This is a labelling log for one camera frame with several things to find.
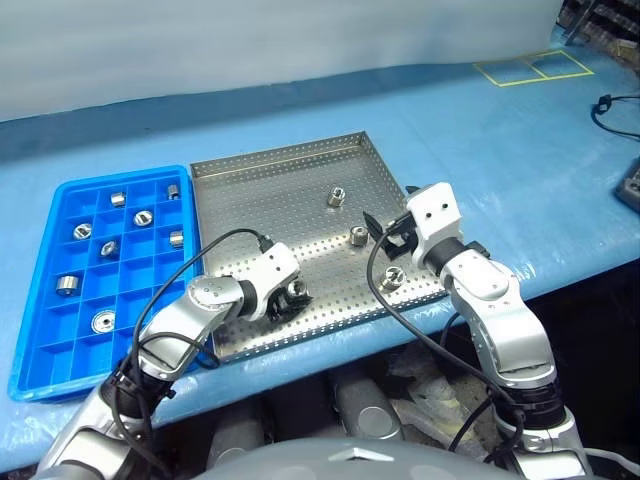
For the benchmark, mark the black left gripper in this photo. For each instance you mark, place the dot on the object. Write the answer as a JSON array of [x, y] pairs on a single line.
[[281, 304]]

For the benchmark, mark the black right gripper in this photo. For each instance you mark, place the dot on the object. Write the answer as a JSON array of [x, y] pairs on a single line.
[[401, 239]]

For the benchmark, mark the metal roller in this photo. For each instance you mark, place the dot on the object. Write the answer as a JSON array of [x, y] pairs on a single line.
[[357, 235], [299, 288], [108, 248], [176, 239], [104, 320], [68, 285], [82, 230], [118, 199], [392, 277], [172, 191], [142, 218]]

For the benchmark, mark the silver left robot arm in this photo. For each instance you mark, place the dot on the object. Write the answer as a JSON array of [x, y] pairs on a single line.
[[170, 330]]

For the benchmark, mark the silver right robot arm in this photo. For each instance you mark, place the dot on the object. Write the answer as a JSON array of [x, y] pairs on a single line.
[[500, 310]]

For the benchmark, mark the metal nut top of tray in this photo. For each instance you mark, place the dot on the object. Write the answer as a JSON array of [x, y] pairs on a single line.
[[337, 196]]

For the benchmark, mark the perforated steel tray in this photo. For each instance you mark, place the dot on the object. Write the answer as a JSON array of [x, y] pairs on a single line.
[[280, 200]]

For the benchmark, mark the blue compartment tray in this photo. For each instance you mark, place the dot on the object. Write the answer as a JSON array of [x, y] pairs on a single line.
[[45, 345]]

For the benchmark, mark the grey rounded robot leg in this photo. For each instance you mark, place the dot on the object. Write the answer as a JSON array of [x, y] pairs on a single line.
[[365, 410], [235, 440]]

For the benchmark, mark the crumpled clear plastic sheet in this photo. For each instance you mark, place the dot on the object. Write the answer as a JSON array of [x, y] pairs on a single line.
[[440, 395]]

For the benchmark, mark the grey robot torso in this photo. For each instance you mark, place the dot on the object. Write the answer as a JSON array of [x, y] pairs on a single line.
[[350, 465]]

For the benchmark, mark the black device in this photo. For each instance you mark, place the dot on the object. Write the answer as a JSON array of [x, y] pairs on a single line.
[[631, 192]]

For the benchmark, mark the dark shelf clutter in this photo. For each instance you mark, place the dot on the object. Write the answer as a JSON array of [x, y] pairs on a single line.
[[610, 25]]

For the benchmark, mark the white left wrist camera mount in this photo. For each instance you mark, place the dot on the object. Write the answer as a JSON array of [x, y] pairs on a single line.
[[275, 270]]

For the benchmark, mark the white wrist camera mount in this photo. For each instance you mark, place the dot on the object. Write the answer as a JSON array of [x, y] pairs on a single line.
[[275, 270], [435, 215]]

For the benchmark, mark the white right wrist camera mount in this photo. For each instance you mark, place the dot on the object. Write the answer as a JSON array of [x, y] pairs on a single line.
[[435, 215]]

